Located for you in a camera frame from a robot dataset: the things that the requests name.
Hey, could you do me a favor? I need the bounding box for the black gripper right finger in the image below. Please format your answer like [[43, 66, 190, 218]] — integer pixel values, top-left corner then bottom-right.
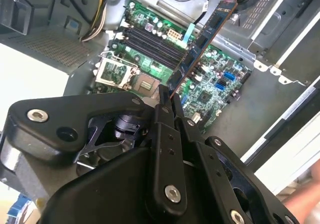
[[172, 93, 301, 224]]

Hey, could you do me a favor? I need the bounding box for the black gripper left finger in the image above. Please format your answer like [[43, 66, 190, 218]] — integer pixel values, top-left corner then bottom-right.
[[0, 84, 189, 214]]

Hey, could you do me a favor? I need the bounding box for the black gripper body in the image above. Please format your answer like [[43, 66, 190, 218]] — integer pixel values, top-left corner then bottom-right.
[[39, 111, 227, 224]]

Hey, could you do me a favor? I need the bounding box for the blue RAM stick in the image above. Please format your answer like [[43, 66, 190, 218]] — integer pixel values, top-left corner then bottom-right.
[[166, 0, 238, 99]]

